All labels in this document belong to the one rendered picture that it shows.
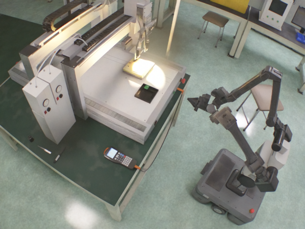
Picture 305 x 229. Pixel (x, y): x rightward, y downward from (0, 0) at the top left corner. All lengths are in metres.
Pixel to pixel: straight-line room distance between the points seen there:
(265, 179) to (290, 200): 1.33
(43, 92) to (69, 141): 0.46
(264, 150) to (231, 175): 0.54
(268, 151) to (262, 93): 1.07
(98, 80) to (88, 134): 0.40
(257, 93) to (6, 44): 2.86
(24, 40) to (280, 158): 2.61
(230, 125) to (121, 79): 0.84
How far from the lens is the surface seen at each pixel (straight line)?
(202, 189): 1.89
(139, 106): 1.42
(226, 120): 1.13
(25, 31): 2.73
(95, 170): 1.32
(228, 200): 1.94
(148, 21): 1.53
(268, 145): 1.62
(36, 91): 1.12
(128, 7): 1.51
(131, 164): 1.30
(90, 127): 1.47
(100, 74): 1.63
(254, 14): 3.75
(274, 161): 1.47
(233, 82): 3.19
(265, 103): 2.45
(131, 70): 1.59
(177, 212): 2.05
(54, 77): 1.15
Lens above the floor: 1.97
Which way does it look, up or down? 53 degrees down
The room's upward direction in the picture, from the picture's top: 8 degrees clockwise
